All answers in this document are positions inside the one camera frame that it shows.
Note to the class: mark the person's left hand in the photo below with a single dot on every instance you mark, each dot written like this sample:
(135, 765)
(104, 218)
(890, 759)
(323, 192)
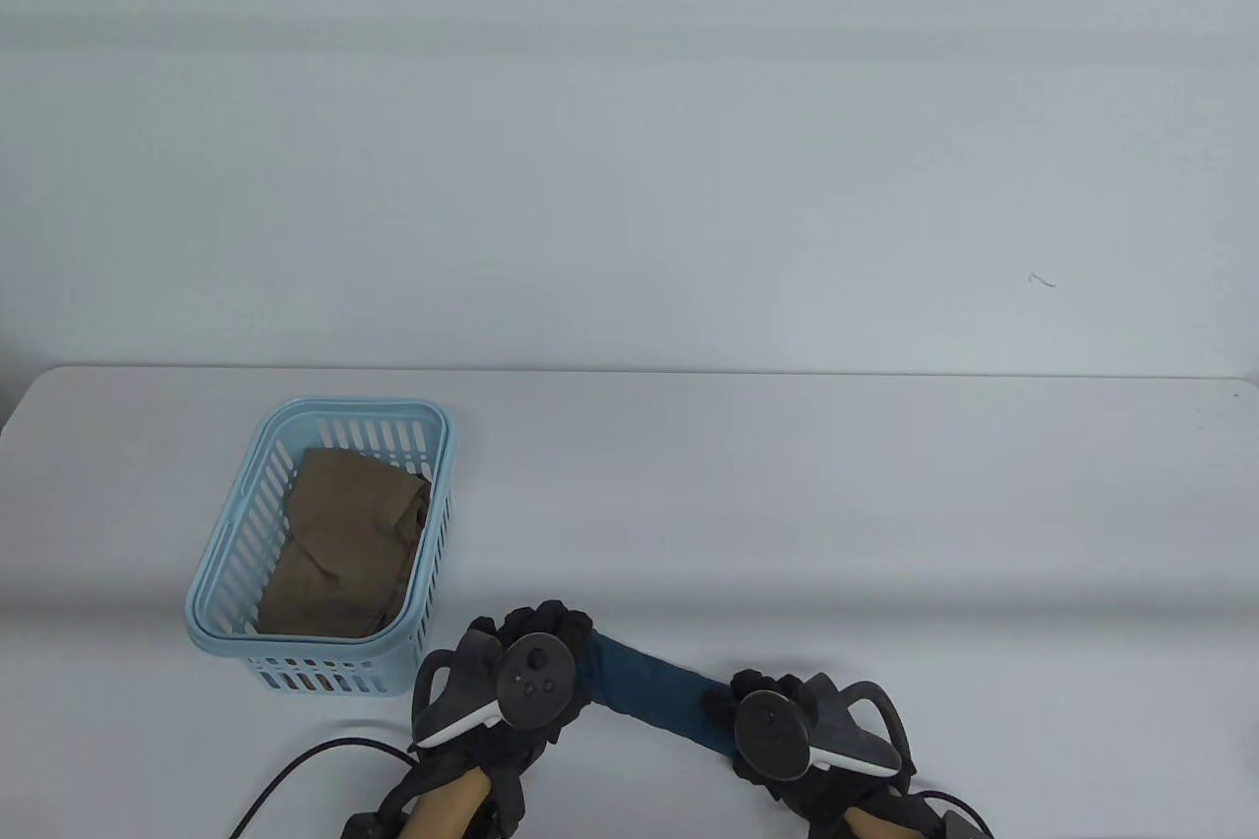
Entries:
(502, 760)

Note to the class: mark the person's right hand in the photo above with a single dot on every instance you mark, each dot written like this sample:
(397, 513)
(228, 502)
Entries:
(846, 785)

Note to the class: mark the teal shorts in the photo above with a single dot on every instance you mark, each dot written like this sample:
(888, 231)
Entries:
(659, 691)

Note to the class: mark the person's left forearm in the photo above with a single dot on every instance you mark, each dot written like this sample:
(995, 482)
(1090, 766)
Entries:
(448, 805)

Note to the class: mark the person's right forearm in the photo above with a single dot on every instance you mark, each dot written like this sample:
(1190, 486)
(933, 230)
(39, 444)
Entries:
(866, 824)

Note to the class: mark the grey white left controller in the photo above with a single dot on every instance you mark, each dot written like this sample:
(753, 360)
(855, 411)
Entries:
(536, 677)

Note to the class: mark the brown folded cloth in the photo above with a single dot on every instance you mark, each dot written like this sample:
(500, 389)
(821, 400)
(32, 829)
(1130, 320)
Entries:
(334, 534)

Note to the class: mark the light blue plastic basket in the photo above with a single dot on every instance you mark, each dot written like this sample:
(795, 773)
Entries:
(221, 623)

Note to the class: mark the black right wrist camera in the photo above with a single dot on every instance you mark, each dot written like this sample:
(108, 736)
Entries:
(959, 824)

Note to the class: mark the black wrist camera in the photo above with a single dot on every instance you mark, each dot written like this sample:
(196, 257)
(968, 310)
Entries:
(372, 825)
(959, 824)

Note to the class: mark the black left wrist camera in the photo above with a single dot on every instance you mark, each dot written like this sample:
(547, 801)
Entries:
(372, 825)

